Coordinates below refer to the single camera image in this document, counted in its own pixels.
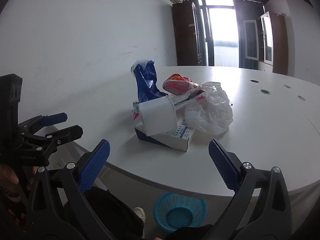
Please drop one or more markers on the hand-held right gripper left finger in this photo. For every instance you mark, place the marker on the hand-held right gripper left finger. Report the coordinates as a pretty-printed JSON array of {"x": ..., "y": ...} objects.
[{"x": 95, "y": 166}]

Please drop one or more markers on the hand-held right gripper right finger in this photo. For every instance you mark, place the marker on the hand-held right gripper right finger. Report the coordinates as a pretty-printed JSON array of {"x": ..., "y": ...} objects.
[{"x": 223, "y": 166}]

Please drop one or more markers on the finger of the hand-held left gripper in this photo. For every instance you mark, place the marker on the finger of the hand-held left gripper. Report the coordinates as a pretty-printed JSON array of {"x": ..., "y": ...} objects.
[
  {"x": 67, "y": 132},
  {"x": 53, "y": 119}
]

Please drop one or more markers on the clear plastic bag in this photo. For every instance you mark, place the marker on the clear plastic bag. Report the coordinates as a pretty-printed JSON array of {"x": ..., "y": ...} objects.
[{"x": 210, "y": 112}]

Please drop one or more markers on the white cardboard box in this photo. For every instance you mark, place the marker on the white cardboard box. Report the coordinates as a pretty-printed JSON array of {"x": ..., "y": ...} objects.
[{"x": 172, "y": 137}]

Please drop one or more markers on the blue plastic basket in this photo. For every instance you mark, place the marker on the blue plastic basket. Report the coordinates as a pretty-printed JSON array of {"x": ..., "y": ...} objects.
[{"x": 178, "y": 211}]

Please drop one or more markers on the small colourful wrapper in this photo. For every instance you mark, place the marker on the small colourful wrapper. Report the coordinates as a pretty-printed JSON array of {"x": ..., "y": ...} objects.
[{"x": 135, "y": 110}]

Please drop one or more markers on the red orange snack packet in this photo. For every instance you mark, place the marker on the red orange snack packet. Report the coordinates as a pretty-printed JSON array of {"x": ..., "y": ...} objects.
[{"x": 177, "y": 83}]

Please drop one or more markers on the dark blue snack bag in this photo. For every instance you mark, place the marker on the dark blue snack bag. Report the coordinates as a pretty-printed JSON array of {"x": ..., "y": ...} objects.
[{"x": 146, "y": 80}]

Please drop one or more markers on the person's left hand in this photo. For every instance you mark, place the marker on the person's left hand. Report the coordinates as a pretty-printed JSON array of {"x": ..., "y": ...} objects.
[{"x": 8, "y": 180}]

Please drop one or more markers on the white shoe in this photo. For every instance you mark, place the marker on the white shoe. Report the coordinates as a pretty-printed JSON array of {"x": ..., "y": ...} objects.
[{"x": 140, "y": 216}]

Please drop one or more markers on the white wrapper with red print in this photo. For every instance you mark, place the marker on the white wrapper with red print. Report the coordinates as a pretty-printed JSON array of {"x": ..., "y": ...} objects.
[{"x": 190, "y": 99}]

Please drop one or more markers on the white plastic container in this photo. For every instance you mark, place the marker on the white plastic container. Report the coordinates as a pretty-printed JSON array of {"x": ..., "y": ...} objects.
[{"x": 157, "y": 116}]

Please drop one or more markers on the clear plastic cup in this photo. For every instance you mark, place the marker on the clear plastic cup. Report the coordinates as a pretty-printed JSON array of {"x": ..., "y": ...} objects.
[{"x": 212, "y": 86}]

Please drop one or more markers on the brown cabinet with glass doors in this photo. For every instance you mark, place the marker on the brown cabinet with glass doors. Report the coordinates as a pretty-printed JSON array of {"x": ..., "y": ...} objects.
[{"x": 273, "y": 42}]

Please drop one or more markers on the glass balcony door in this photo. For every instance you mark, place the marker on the glass balcony door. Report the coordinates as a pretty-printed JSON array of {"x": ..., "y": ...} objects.
[{"x": 221, "y": 30}]

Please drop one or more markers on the brown wooden cabinet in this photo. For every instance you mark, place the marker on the brown wooden cabinet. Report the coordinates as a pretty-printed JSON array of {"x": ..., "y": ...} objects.
[{"x": 186, "y": 32}]

